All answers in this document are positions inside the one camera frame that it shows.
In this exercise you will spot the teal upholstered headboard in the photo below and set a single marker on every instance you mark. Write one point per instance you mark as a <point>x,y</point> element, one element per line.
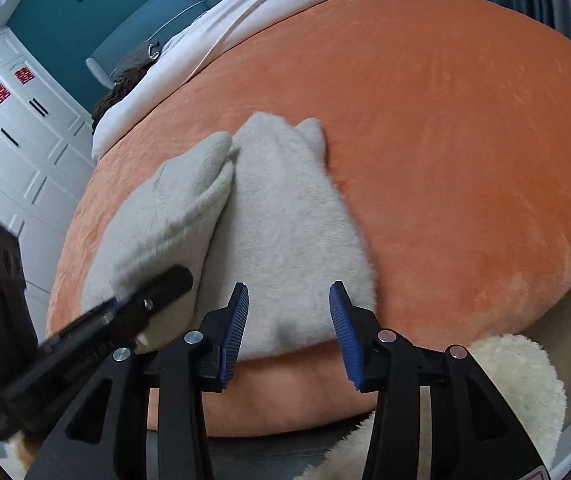
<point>156,21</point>

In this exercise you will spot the beige knit sweater black hearts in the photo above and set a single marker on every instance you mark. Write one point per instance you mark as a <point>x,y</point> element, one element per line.
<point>255,207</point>

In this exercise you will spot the dark curly haired head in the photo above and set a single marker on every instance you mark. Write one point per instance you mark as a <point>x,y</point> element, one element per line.
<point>124,85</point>

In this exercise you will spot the white wardrobe with red stickers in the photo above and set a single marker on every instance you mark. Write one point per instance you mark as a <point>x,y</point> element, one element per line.
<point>45,165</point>

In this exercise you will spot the orange plush bed blanket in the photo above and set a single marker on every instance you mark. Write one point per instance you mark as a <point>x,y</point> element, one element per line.
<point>447,130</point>

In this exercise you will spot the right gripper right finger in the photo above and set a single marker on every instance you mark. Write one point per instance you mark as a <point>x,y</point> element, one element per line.
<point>474,432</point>

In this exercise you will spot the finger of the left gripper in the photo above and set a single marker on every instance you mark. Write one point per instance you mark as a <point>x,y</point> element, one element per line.
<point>160,292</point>

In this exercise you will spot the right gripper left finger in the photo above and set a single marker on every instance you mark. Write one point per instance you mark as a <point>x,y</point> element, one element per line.
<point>103,433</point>

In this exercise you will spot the white folded duvet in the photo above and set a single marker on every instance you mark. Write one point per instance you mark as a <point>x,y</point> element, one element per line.
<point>217,31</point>

